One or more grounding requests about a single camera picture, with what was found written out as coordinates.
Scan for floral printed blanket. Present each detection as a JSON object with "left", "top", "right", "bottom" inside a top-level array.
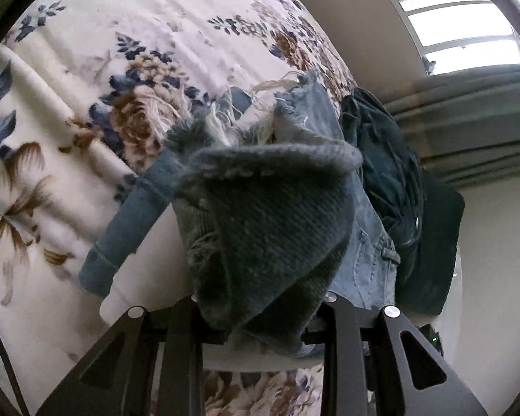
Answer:
[{"left": 0, "top": 0, "right": 361, "bottom": 416}]

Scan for grey curtain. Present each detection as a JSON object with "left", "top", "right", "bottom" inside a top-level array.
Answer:
[{"left": 380, "top": 64, "right": 520, "bottom": 190}]

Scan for dark green pants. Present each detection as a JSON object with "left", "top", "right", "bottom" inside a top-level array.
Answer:
[{"left": 340, "top": 87, "right": 466, "bottom": 317}]

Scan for bright window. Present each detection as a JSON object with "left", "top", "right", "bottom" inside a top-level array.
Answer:
[{"left": 370, "top": 0, "right": 520, "bottom": 74}]

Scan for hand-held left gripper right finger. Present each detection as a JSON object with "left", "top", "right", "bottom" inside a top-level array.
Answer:
[{"left": 302, "top": 293, "right": 490, "bottom": 416}]

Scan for light blue ripped jeans pants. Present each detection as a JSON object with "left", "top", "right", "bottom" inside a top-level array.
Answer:
[{"left": 78, "top": 69, "right": 402, "bottom": 358}]

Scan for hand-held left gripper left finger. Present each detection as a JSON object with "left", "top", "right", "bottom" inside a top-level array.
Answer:
[{"left": 35, "top": 297, "right": 229, "bottom": 416}]

